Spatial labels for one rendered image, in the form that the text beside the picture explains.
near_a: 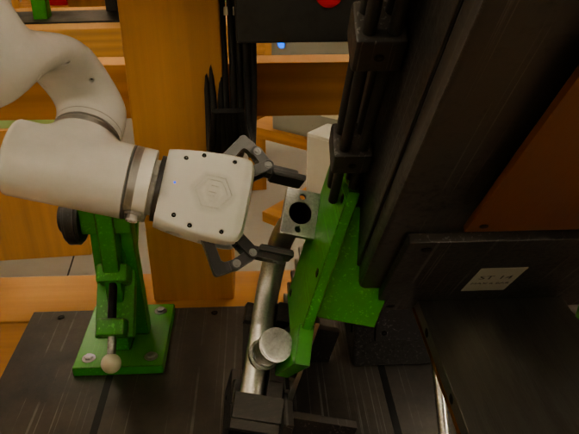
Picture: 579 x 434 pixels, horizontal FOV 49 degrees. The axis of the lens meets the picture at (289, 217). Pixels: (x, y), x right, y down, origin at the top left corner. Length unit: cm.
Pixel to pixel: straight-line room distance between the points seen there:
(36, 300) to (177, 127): 42
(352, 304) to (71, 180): 32
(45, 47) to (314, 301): 36
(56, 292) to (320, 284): 66
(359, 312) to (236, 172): 20
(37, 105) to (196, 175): 47
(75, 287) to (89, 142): 55
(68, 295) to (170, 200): 54
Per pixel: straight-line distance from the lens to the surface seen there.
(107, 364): 92
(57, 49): 66
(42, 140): 71
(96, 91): 74
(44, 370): 102
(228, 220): 69
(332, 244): 63
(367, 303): 69
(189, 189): 70
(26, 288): 125
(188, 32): 94
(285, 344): 71
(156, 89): 97
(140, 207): 69
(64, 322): 110
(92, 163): 69
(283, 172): 73
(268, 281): 82
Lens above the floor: 154
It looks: 28 degrees down
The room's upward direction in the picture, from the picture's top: straight up
